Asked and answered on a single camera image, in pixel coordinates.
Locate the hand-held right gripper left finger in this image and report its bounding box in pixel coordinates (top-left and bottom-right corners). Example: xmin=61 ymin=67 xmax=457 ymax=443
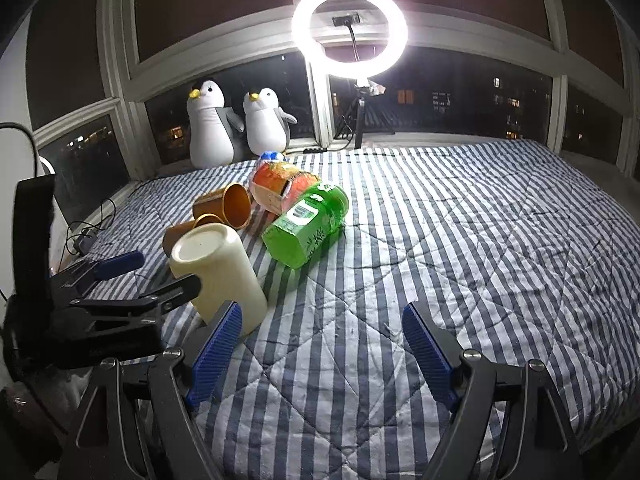
xmin=60 ymin=301 xmax=244 ymax=480

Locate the black charger with cable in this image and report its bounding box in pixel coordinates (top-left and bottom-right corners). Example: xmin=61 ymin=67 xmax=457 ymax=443
xmin=64 ymin=195 xmax=117 ymax=257

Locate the cream white cup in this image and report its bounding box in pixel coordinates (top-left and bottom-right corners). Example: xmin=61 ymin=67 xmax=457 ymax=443
xmin=170 ymin=223 xmax=269 ymax=337

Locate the blue striped blanket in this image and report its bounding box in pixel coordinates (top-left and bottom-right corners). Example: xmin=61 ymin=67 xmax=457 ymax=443
xmin=60 ymin=140 xmax=640 ymax=480

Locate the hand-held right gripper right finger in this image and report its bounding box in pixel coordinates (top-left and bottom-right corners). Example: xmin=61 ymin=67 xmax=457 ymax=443
xmin=401 ymin=302 xmax=587 ymax=480

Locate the green plastic bottle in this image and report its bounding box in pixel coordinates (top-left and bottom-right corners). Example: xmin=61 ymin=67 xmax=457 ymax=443
xmin=262 ymin=181 xmax=350 ymax=269

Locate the large plush penguin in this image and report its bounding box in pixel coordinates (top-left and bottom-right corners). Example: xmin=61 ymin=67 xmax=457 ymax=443
xmin=186 ymin=79 xmax=247 ymax=169

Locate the black cable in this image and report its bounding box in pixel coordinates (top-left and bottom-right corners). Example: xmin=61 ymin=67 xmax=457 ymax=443
xmin=0 ymin=122 xmax=40 ymax=178

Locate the black tripod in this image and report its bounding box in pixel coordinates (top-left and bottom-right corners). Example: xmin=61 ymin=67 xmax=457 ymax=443
xmin=334 ymin=80 xmax=396 ymax=150

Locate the ring light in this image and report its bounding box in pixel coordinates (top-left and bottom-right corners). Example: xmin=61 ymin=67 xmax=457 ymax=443
xmin=291 ymin=0 xmax=409 ymax=81

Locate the small plush penguin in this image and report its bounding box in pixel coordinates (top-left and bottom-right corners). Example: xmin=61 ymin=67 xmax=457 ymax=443
xmin=243 ymin=88 xmax=298 ymax=157

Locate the brown paper cup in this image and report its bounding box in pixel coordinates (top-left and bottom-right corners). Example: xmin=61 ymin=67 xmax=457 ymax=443
xmin=162 ymin=214 xmax=226 ymax=256
xmin=193 ymin=183 xmax=252 ymax=231

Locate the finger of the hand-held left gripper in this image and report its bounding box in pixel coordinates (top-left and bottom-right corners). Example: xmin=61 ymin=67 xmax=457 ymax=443
xmin=67 ymin=275 xmax=203 ymax=334
xmin=50 ymin=250 xmax=146 ymax=294

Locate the white window frame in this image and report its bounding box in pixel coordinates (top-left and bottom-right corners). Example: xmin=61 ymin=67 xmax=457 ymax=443
xmin=97 ymin=0 xmax=640 ymax=177

